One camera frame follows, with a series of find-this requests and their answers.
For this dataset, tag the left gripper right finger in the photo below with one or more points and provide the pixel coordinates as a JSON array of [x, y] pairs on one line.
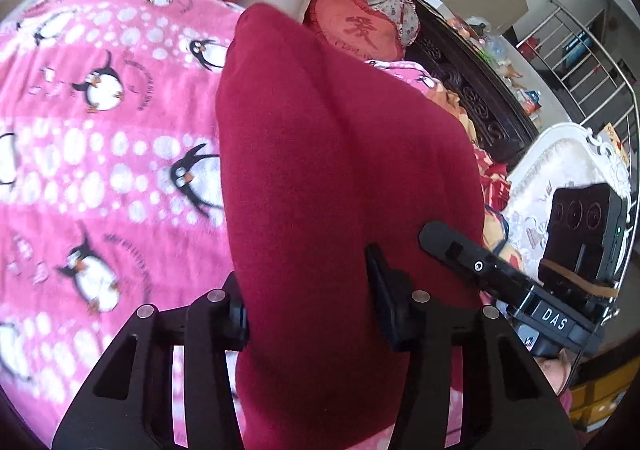
[[508, 403]]

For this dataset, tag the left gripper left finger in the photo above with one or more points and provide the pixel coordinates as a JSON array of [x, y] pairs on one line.
[[126, 401]]

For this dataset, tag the maroon sweatshirt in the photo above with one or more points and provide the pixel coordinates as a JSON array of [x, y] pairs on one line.
[[321, 156]]

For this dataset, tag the person right hand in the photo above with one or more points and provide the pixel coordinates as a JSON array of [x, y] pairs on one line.
[[557, 370]]

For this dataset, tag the yellow box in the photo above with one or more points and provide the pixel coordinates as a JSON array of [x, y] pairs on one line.
[[595, 401]]

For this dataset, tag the orange cream patterned blanket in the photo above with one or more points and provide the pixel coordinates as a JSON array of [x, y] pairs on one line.
[[495, 187]]

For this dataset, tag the white lace cushion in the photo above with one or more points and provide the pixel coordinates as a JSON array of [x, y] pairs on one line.
[[565, 155]]

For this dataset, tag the dark carved wooden headboard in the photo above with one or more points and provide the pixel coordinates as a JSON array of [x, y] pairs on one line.
[[502, 127]]

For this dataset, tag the pink penguin blanket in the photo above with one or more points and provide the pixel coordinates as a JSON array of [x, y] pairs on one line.
[[111, 191]]

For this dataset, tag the metal stair railing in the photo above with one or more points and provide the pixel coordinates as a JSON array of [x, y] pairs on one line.
[[592, 87]]

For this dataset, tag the red heart pillow right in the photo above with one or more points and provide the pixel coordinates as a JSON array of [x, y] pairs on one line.
[[356, 29]]

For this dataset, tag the black camera box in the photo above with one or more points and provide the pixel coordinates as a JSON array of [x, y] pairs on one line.
[[585, 236]]

